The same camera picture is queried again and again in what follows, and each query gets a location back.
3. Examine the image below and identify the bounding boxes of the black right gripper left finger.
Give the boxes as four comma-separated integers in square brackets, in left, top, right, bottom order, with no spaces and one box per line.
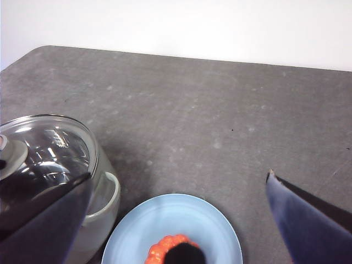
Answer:
[0,172,91,264]

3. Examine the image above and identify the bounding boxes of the blue round plate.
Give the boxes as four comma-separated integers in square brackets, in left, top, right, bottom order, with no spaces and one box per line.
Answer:
[101,193,244,264]

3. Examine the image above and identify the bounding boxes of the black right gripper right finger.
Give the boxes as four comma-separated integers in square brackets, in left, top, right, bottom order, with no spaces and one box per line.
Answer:
[265,169,352,264]

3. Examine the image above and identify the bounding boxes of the glass lid with green knob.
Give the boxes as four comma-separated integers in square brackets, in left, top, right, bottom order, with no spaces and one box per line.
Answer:
[0,114,100,195]

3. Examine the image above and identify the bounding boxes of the orange pumpkin with green stem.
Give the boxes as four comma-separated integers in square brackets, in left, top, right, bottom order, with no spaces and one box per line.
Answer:
[145,234,206,264]

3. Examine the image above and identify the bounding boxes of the pale green electric steamer pot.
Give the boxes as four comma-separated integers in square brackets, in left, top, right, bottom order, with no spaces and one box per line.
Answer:
[64,142,122,264]

